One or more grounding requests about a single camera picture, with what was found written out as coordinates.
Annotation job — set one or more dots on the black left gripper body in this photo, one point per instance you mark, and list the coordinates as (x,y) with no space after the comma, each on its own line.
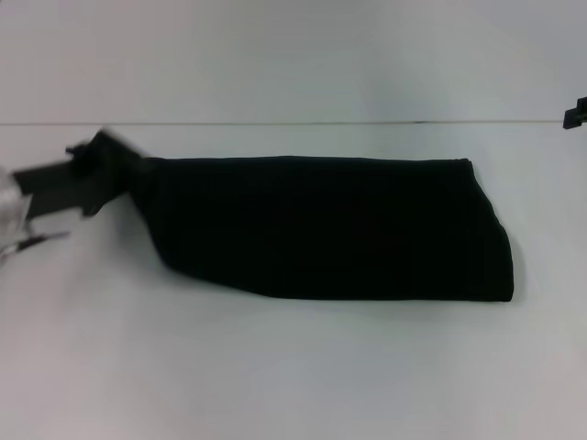
(64,185)

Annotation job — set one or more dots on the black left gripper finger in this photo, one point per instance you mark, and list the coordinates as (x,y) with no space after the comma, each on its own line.
(137,169)

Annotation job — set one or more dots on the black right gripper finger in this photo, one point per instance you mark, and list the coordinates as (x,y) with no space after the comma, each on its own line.
(575,117)

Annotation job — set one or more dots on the black t-shirt with FREE print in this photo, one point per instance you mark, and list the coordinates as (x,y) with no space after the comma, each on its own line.
(344,229)

